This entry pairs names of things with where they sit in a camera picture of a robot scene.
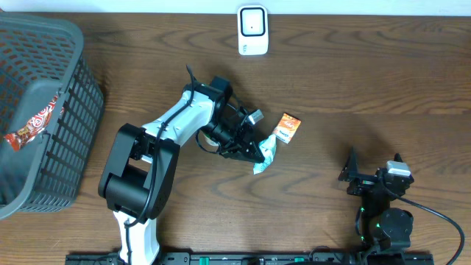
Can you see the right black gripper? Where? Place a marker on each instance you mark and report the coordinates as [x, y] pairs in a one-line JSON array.
[[350, 172]]

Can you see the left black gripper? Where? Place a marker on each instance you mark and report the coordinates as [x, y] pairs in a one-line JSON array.
[[240, 137]]

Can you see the teal wet wipes pack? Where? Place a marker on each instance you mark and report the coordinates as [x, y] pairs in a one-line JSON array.
[[268, 148]]

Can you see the orange tissue pack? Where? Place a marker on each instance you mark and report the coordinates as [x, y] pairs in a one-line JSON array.
[[286, 128]]

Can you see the green lid jar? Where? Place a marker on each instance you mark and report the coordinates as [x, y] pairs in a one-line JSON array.
[[210, 145]]

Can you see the red chocolate bar wrapper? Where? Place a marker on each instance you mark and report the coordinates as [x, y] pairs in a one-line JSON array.
[[37, 124]]

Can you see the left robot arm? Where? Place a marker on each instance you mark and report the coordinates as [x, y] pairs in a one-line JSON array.
[[139, 172]]

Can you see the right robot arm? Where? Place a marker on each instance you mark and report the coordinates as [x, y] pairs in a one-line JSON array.
[[385, 231]]

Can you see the white barcode scanner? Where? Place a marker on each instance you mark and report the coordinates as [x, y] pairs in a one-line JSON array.
[[253, 30]]

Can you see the grey plastic mesh basket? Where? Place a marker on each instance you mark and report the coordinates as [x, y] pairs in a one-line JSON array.
[[41, 58]]

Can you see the black mounting rail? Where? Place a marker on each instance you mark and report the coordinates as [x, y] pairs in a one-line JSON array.
[[185, 258]]

